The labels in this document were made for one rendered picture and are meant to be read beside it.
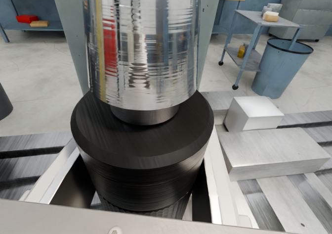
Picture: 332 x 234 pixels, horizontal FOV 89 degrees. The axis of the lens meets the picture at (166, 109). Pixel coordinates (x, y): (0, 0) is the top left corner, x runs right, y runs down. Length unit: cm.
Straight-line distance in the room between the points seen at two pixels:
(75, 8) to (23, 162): 39
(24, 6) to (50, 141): 453
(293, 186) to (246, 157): 9
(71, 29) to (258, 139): 54
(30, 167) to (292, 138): 45
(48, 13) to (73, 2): 418
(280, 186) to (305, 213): 4
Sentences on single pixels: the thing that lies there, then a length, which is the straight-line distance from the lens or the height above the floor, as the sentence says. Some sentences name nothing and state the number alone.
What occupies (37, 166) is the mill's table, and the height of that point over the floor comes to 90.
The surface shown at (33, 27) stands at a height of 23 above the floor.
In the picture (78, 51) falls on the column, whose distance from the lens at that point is 61.
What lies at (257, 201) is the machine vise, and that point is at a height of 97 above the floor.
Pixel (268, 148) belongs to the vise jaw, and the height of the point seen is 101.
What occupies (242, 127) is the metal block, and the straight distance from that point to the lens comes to 29.
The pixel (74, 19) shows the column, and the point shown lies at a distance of 58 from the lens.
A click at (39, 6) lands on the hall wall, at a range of 477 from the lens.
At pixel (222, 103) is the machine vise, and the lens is 33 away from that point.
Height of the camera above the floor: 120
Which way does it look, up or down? 39 degrees down
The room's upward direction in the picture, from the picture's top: 5 degrees clockwise
